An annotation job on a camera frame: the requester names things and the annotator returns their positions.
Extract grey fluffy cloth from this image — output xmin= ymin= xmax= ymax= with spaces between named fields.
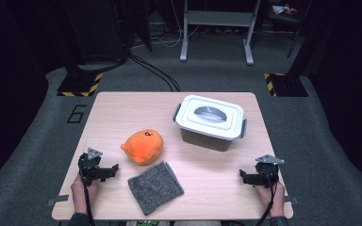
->
xmin=127 ymin=160 xmax=185 ymax=217

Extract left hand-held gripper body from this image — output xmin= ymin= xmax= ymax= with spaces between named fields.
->
xmin=78 ymin=147 xmax=107 ymax=186

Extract black floor cables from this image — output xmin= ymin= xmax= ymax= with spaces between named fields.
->
xmin=128 ymin=53 xmax=182 ymax=92

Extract orange plush toy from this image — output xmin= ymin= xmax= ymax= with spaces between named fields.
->
xmin=120 ymin=128 xmax=165 ymax=167

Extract black yellow striped stand base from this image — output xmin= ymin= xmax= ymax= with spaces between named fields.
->
xmin=263 ymin=73 xmax=309 ymax=98
xmin=57 ymin=73 xmax=104 ymax=98

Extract hand-held gripper black cable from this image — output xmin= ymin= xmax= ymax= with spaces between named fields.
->
xmin=255 ymin=175 xmax=279 ymax=226
xmin=78 ymin=153 xmax=96 ymax=226

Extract brown translucent storage box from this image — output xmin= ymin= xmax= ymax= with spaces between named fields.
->
xmin=180 ymin=128 xmax=234 ymax=153

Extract black equipment cabinet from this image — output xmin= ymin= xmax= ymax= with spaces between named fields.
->
xmin=60 ymin=0 xmax=130 ymax=64

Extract person's leg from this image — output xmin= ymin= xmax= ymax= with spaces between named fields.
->
xmin=173 ymin=220 xmax=222 ymax=226

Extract green patterned item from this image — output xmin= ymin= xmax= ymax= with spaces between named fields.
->
xmin=135 ymin=219 xmax=161 ymax=226

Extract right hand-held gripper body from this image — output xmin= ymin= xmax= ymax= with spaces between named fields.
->
xmin=255 ymin=153 xmax=286 ymax=188

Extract white thin cable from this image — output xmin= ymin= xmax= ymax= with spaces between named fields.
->
xmin=156 ymin=0 xmax=202 ymax=49

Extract right hand-held gripper black cable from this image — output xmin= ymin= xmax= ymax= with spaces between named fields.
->
xmin=255 ymin=175 xmax=279 ymax=226

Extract white metal desk frame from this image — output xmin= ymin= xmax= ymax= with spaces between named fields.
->
xmin=179 ymin=0 xmax=262 ymax=66

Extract left hand-held gripper black cable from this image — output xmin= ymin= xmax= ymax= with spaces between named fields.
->
xmin=78 ymin=153 xmax=96 ymax=226

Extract person's left hand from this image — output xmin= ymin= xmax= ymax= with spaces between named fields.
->
xmin=71 ymin=178 xmax=98 ymax=215

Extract orange and white clutter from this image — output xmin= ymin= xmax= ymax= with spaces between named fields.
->
xmin=271 ymin=4 xmax=298 ymax=16

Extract white lidded plastic box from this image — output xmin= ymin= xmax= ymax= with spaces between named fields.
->
xmin=173 ymin=94 xmax=248 ymax=141

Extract person's right hand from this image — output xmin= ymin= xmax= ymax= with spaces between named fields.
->
xmin=257 ymin=182 xmax=286 ymax=218

